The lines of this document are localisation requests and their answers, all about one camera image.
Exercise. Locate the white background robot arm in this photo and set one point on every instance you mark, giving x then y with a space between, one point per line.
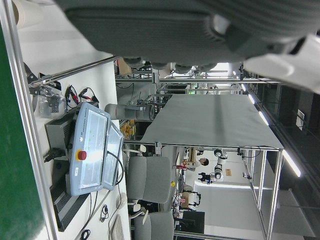
220 162

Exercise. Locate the black vented electronics box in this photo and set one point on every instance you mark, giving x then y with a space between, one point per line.
56 135

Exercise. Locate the grey metal cylinder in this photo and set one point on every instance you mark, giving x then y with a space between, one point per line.
130 112

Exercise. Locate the grey cloth cover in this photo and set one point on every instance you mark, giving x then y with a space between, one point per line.
212 122

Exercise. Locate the person in white shirt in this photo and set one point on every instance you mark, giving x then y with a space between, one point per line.
202 162

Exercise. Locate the grey office chair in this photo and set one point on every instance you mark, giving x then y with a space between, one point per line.
160 225
150 180

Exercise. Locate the blue-grey teach pendant red button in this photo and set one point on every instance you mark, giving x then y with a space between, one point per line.
90 150

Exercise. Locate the red black alligator clip lead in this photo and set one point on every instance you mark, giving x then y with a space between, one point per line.
87 93
71 96

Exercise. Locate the white computer mouse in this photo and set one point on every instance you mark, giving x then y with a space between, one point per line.
121 200

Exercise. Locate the ceiling light strip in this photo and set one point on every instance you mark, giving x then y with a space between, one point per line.
263 118
251 98
292 163

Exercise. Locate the long aluminium profile bar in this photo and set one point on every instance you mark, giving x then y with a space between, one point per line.
75 68

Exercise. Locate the black monitor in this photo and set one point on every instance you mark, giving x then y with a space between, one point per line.
192 221

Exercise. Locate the clear bag of black parts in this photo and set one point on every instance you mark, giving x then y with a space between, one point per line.
50 105

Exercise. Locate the black plug connector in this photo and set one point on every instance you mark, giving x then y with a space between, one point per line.
53 153

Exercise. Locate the black mounting plate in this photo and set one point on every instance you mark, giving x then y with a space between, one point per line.
51 81

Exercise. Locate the white keyboard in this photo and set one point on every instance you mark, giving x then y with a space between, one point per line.
117 228

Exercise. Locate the white ringed cylinder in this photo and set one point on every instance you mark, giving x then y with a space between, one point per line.
27 12

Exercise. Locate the aluminium cell frame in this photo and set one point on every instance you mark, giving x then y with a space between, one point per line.
277 175

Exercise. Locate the green conveyor belt aluminium frame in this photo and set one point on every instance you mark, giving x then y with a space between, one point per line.
15 150

